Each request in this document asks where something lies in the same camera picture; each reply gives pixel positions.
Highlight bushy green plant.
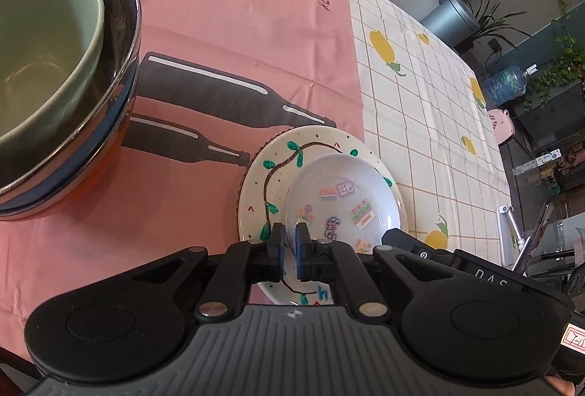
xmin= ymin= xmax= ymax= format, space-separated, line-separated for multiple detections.
xmin=523 ymin=34 xmax=585 ymax=112

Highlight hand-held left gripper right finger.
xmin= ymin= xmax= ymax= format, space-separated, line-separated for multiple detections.
xmin=294 ymin=221 xmax=463 ymax=320

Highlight small white sticker dish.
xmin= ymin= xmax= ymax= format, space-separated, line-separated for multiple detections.
xmin=285 ymin=152 xmax=402 ymax=256

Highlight stainless steel bowl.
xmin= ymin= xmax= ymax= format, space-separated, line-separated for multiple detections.
xmin=0 ymin=0 xmax=143 ymax=222

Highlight long-leaf potted plant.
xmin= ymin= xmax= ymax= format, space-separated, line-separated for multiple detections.
xmin=461 ymin=0 xmax=532 ymax=50

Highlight blue water bottle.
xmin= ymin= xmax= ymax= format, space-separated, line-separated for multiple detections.
xmin=484 ymin=64 xmax=538 ymax=105

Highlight grey trash can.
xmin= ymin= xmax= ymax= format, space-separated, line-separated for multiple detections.
xmin=419 ymin=0 xmax=481 ymax=54

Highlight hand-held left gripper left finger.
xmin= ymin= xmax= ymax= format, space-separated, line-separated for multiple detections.
xmin=106 ymin=222 xmax=288 ymax=320

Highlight pink desk fan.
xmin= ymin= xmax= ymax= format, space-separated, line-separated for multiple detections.
xmin=486 ymin=106 xmax=517 ymax=146

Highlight white fruit-pattern plate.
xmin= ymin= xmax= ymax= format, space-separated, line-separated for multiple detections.
xmin=240 ymin=126 xmax=405 ymax=308

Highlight person's right hand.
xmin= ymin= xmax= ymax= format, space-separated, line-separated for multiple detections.
xmin=545 ymin=375 xmax=577 ymax=396

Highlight green ceramic bowl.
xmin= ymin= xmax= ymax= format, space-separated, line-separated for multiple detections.
xmin=0 ymin=0 xmax=107 ymax=151

